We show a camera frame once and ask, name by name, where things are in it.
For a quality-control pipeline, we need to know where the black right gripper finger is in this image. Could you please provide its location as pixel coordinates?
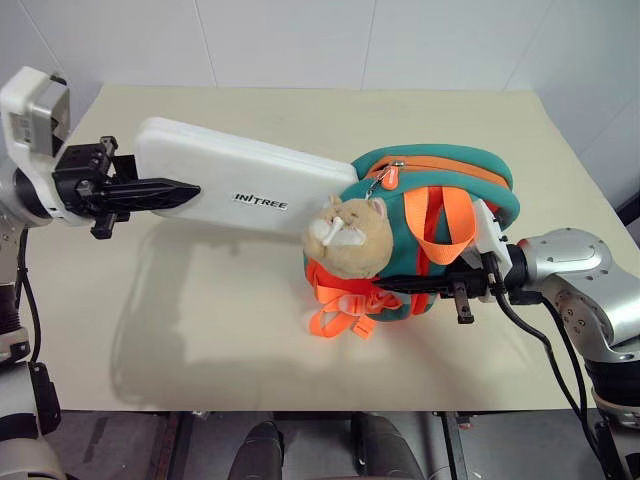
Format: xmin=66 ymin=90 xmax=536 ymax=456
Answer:
xmin=371 ymin=272 xmax=454 ymax=294

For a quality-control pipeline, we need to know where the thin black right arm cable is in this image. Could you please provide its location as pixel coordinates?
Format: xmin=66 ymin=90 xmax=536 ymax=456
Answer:
xmin=509 ymin=288 xmax=592 ymax=422

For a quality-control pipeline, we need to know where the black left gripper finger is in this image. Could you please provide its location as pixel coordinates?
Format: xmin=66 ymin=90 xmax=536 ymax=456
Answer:
xmin=115 ymin=154 xmax=139 ymax=182
xmin=98 ymin=177 xmax=202 ymax=220

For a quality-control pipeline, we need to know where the green and orange backpack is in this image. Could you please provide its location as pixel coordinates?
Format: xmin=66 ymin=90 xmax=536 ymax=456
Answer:
xmin=301 ymin=144 xmax=522 ymax=342

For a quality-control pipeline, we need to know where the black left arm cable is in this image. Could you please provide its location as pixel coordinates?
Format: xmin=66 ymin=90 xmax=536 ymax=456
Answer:
xmin=14 ymin=229 xmax=44 ymax=367

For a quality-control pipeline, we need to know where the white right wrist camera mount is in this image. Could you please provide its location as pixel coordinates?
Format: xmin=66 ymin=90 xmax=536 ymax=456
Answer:
xmin=462 ymin=198 xmax=512 ymax=304

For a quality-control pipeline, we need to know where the beige plush cat keychain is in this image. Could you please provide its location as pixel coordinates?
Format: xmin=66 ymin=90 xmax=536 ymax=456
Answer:
xmin=300 ymin=194 xmax=394 ymax=279

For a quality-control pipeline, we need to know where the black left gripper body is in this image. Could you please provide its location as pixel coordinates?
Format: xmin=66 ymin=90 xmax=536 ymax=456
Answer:
xmin=51 ymin=134 xmax=120 ymax=239

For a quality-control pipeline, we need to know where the dark metal table frame bar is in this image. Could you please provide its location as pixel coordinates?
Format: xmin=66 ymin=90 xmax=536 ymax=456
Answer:
xmin=438 ymin=412 xmax=474 ymax=480
xmin=163 ymin=412 xmax=197 ymax=480

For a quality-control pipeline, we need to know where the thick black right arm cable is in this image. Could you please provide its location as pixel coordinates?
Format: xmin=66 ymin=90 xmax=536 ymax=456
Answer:
xmin=487 ymin=254 xmax=631 ymax=480

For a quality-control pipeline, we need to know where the dark rounded shape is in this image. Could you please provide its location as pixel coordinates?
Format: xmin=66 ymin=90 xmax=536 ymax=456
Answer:
xmin=233 ymin=419 xmax=287 ymax=480
xmin=349 ymin=413 xmax=417 ymax=480

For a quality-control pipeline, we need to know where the white case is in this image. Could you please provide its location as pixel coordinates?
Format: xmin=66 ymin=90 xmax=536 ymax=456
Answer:
xmin=132 ymin=116 xmax=359 ymax=247

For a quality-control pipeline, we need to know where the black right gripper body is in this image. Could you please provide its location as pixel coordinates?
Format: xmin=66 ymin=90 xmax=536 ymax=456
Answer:
xmin=446 ymin=253 xmax=502 ymax=326

